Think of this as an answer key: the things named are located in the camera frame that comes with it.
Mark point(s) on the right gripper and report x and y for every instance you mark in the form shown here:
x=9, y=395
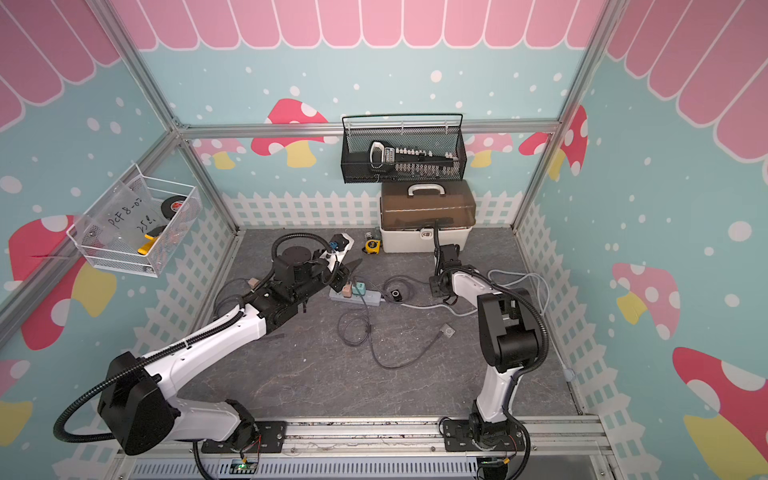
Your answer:
x=434, y=289

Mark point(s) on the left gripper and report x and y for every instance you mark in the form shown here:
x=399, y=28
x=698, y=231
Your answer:
x=342, y=275

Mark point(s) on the teal USB charger adapter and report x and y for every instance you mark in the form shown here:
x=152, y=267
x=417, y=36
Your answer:
x=358, y=289

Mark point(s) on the silver mp3 player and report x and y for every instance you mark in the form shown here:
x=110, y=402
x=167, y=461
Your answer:
x=447, y=330

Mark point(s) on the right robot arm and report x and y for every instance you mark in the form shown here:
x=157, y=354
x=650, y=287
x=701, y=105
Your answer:
x=513, y=338

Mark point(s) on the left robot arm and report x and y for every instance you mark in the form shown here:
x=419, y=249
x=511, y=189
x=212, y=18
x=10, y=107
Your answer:
x=138, y=405

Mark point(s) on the yellow tape measure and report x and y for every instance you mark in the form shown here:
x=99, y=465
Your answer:
x=372, y=247

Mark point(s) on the white power strip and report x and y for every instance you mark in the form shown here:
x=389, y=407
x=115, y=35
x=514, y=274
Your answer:
x=370, y=298

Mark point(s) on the white toolbox brown lid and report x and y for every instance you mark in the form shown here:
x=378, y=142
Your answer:
x=414, y=217

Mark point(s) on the socket bit set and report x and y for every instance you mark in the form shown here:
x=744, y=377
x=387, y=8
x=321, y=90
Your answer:
x=412, y=163

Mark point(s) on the black electrical tape roll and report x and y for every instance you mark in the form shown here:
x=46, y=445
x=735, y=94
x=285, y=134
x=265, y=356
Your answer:
x=171, y=205

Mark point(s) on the yellow tool in bin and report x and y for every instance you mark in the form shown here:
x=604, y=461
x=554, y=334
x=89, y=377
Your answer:
x=147, y=246

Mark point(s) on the black wire mesh basket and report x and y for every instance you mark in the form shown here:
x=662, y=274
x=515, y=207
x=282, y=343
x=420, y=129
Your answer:
x=438, y=132

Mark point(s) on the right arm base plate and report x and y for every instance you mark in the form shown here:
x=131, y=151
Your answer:
x=474, y=434

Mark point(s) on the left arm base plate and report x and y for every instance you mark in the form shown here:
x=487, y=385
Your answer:
x=250, y=437

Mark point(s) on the clear plastic wall bin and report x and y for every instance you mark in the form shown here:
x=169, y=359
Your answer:
x=109, y=234

